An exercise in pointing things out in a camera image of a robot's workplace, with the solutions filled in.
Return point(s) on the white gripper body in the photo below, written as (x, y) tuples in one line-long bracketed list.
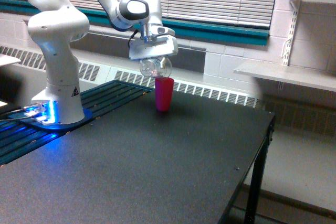
[(155, 41)]

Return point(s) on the clear plastic cup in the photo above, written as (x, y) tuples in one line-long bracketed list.
[(159, 67)]

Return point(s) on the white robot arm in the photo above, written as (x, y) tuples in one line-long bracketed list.
[(59, 23)]

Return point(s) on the pink plastic cup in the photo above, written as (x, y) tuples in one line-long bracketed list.
[(163, 93)]

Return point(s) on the white object at left edge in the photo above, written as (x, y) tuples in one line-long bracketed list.
[(8, 60)]

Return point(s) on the baseboard radiator heater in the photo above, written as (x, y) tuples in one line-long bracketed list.
[(291, 114)]

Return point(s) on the blue slotted mounting plate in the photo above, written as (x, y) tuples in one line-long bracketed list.
[(20, 135)]

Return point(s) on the black table leg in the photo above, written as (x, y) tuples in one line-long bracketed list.
[(257, 176)]

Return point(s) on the white shelf bracket rail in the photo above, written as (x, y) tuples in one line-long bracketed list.
[(287, 46)]

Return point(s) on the white lower wall shelf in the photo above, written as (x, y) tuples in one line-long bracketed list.
[(286, 74)]

